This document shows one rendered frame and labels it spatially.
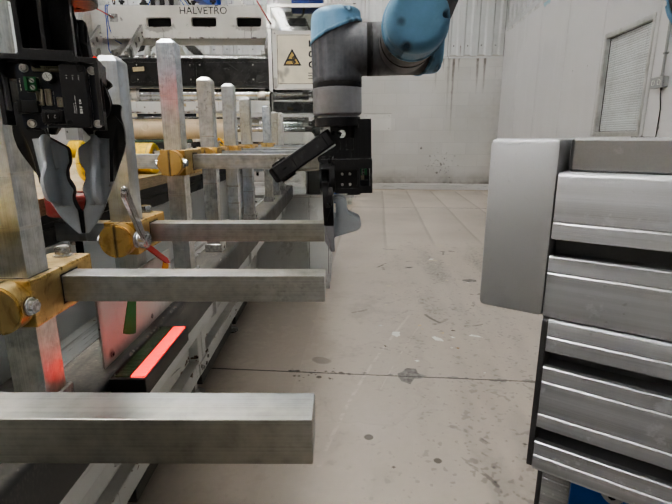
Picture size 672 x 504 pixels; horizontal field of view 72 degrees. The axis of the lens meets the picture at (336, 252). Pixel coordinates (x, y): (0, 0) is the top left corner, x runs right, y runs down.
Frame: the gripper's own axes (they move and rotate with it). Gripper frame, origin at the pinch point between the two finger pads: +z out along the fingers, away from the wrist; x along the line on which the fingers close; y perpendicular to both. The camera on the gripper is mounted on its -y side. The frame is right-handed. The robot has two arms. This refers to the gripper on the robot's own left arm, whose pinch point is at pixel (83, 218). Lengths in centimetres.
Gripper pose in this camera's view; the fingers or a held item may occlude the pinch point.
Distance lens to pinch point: 51.6
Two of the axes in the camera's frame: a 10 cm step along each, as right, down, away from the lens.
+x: 9.4, -0.8, 3.3
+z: 0.0, 9.7, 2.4
